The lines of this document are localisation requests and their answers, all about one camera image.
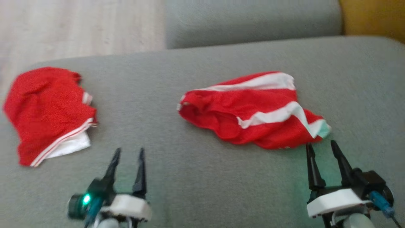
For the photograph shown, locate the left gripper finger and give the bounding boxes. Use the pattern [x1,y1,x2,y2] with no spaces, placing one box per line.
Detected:
[102,148,122,191]
[132,148,147,199]

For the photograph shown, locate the right arm cable blue plug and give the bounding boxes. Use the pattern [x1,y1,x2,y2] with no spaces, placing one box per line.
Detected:
[369,191,404,228]

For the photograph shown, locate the grey sofa backrest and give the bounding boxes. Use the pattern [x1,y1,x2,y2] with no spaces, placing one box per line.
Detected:
[165,0,344,49]

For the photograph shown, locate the arm cable blue plug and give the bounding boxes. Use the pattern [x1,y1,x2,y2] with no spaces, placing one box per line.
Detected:
[369,191,404,228]
[83,196,102,228]

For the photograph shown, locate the left arm cable blue plug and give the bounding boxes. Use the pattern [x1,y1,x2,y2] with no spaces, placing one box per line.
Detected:
[83,196,102,228]

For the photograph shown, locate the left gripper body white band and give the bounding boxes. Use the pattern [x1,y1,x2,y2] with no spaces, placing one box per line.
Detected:
[67,178,153,222]

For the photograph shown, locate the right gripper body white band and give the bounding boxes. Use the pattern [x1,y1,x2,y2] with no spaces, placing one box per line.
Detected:
[306,170,395,219]

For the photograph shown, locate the red shorts thin white stripes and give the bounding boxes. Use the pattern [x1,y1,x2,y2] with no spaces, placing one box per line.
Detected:
[3,66,98,167]

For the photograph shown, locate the yellow upholstered object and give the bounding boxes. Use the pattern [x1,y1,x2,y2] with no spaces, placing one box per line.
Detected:
[339,0,405,44]

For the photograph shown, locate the red shorts wide white stripes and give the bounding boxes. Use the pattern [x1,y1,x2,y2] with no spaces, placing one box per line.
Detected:
[177,72,332,150]

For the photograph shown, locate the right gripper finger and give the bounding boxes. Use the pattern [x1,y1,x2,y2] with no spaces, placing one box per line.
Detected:
[331,140,355,187]
[307,144,326,191]

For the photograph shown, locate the grey sofa seat cushion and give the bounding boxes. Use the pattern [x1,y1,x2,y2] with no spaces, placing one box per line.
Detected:
[0,35,405,228]

